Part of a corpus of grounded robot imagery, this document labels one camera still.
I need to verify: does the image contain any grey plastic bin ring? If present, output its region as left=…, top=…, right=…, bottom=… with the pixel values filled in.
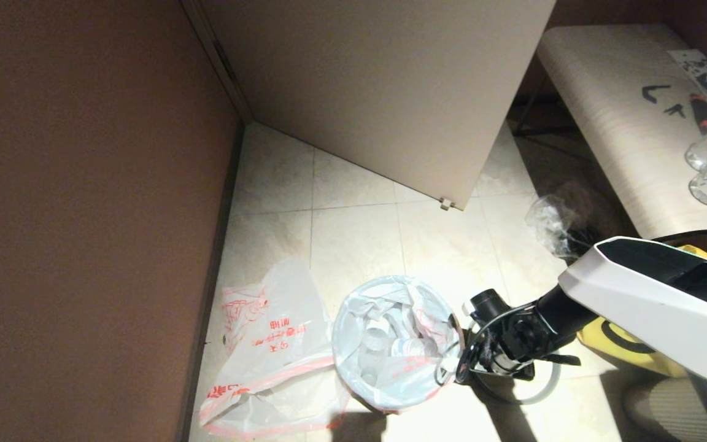
left=473, top=356, right=562, bottom=406

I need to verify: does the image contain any yellow fabric tote bag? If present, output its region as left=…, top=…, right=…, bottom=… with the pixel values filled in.
left=578, top=246, right=707, bottom=378

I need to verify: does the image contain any clear bag with black contents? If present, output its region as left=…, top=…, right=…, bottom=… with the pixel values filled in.
left=525, top=195, right=606, bottom=258

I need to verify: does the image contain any clear bottle blue label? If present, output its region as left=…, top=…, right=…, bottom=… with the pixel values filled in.
left=390, top=338, right=434, bottom=358

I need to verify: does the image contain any light wood grain table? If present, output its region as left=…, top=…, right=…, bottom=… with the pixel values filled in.
left=512, top=25, right=707, bottom=240

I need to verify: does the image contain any beige door panel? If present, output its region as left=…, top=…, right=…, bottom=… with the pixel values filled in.
left=197, top=0, right=555, bottom=211

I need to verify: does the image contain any red black screwdriver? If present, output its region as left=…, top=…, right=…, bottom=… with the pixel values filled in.
left=689, top=93, right=707, bottom=134

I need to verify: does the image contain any printed paper leaflet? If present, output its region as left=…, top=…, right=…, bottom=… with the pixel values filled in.
left=666, top=49, right=707, bottom=99

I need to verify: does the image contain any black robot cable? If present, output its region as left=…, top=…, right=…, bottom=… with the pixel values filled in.
left=436, top=310, right=517, bottom=386

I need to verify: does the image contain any black cylindrical wrist camera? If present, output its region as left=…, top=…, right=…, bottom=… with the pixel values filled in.
left=463, top=289, right=511, bottom=323

